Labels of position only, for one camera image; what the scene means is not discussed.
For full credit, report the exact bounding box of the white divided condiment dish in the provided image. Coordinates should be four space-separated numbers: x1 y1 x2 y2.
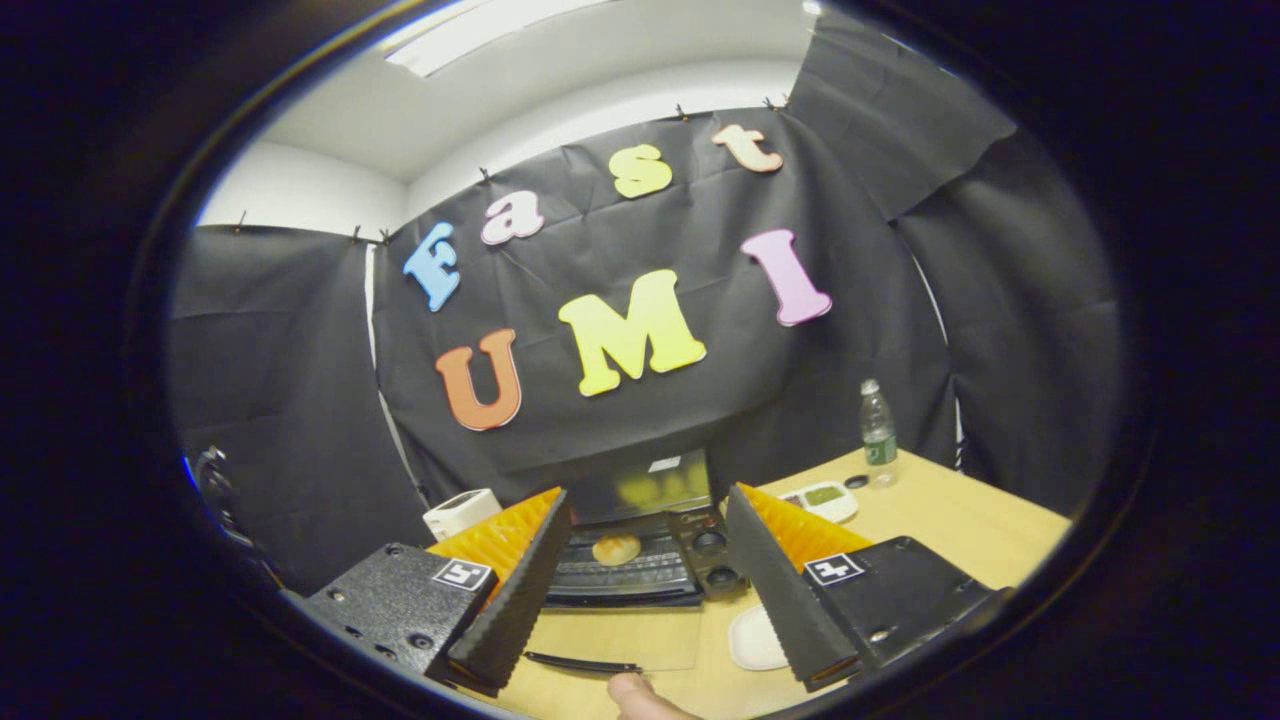
780 481 859 524

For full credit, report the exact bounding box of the black electric oven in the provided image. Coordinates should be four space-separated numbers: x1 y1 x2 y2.
523 448 751 673

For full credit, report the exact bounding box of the white toaster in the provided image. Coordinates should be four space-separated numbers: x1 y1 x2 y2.
423 488 503 542

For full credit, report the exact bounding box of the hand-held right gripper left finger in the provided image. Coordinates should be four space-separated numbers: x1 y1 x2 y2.
303 486 575 699

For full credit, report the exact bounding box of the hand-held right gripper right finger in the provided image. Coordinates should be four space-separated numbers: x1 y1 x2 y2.
724 483 1001 693

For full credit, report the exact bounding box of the black backdrop cloth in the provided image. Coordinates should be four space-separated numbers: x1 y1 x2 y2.
168 10 1126 596

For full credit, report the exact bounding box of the clear plastic water bottle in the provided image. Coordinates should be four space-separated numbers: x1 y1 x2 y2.
860 379 899 488

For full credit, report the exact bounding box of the white rectangular plate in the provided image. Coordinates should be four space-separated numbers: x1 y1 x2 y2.
728 603 791 671

